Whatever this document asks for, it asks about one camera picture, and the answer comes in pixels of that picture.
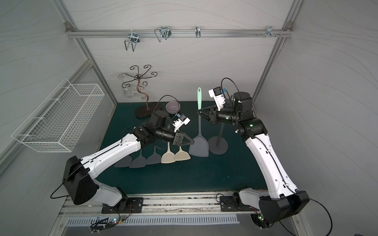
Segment brown wire mug tree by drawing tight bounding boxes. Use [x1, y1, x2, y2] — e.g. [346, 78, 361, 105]
[118, 65, 162, 118]

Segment clear glass cup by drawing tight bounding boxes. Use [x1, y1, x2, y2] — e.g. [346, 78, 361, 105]
[118, 73, 135, 98]

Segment grey utensil rack stand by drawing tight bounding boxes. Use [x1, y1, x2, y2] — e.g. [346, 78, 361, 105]
[208, 123, 228, 155]

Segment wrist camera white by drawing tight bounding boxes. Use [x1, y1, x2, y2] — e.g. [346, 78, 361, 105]
[173, 113, 191, 132]
[208, 87, 226, 111]

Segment aluminium top rail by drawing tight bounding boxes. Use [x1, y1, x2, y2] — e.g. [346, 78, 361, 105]
[66, 28, 294, 39]

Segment grey spatula green handle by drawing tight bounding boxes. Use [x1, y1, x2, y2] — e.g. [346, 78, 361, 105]
[129, 149, 147, 169]
[146, 146, 161, 165]
[114, 155, 133, 168]

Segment small metal hook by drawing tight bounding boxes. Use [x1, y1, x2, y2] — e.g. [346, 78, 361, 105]
[195, 26, 201, 38]

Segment metal bracket hook right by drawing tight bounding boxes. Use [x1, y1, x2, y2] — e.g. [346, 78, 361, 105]
[256, 26, 282, 38]

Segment white wire basket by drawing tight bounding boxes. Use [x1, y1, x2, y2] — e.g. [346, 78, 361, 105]
[11, 78, 104, 152]

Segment cream spatula green handle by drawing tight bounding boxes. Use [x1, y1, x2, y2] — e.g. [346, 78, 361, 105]
[175, 147, 191, 161]

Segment white vent strip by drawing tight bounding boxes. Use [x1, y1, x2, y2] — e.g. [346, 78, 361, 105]
[66, 214, 240, 227]

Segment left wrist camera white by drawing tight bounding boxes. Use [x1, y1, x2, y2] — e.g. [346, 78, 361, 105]
[173, 113, 191, 132]

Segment green table mat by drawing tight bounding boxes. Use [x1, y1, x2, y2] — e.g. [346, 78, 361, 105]
[96, 101, 267, 195]

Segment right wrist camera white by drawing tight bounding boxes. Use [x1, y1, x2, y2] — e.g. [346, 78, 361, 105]
[208, 87, 226, 111]

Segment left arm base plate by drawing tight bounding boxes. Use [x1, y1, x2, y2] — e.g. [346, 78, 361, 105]
[101, 197, 144, 214]

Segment cream spatula grey handle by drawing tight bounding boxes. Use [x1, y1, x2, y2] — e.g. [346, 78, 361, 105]
[160, 142, 176, 164]

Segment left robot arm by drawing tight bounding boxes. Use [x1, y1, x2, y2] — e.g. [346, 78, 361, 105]
[63, 110, 194, 207]

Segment pink bowl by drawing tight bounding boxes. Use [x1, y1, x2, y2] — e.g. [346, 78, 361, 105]
[165, 101, 181, 115]

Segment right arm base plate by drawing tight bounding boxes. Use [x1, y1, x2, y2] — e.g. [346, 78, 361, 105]
[218, 195, 260, 213]

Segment aluminium rail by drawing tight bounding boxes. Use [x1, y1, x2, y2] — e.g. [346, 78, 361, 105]
[58, 191, 302, 217]
[66, 28, 294, 39]

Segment metal double hook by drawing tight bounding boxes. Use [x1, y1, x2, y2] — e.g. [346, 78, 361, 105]
[124, 32, 140, 52]
[154, 26, 172, 42]

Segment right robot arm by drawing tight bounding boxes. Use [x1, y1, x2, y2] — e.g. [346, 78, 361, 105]
[198, 87, 309, 224]

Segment aluminium front rail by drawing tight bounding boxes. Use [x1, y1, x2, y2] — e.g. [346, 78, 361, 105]
[58, 191, 302, 217]

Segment metal double hook middle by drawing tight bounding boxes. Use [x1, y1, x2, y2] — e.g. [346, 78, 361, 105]
[154, 26, 172, 42]

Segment metal double hook left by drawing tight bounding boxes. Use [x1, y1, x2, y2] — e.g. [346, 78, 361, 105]
[124, 32, 140, 52]

